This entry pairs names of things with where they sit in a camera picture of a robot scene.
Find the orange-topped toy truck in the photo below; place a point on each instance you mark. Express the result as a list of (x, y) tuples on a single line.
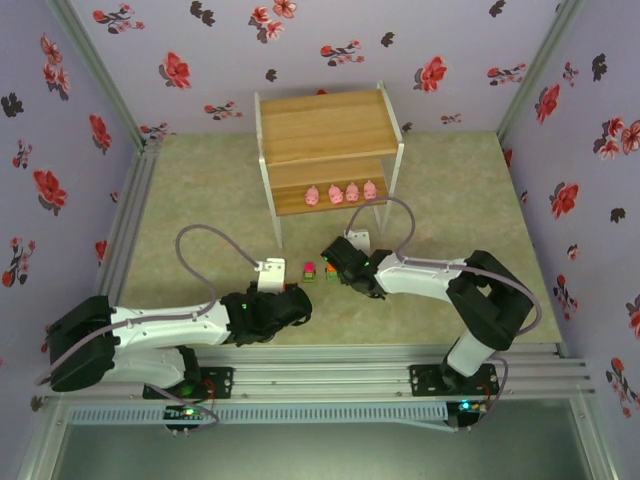
[(330, 273)]

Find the pink-topped green toy truck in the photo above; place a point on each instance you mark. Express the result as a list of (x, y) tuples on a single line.
[(309, 274)]

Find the pink plastic pig toy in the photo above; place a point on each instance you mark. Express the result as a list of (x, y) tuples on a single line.
[(312, 196), (352, 192), (370, 189), (335, 194)]

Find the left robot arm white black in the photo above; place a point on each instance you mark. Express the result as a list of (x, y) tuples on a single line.
[(170, 325)]

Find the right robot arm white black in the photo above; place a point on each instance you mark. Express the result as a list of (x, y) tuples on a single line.
[(425, 277)]

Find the controller circuit board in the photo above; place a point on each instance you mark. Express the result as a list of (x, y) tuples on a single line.
[(186, 413), (467, 407)]

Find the aluminium mounting rail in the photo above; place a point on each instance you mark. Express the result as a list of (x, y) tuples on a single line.
[(320, 372)]

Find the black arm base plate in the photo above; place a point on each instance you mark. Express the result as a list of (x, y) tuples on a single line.
[(222, 382), (425, 380)]

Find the wooden two-tier shelf white frame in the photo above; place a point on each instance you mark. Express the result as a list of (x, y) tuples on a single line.
[(325, 125)]

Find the aluminium side rail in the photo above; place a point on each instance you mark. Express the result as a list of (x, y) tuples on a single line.
[(127, 220)]

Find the aluminium corner post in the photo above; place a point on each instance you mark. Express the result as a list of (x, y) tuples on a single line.
[(540, 65), (95, 70)]

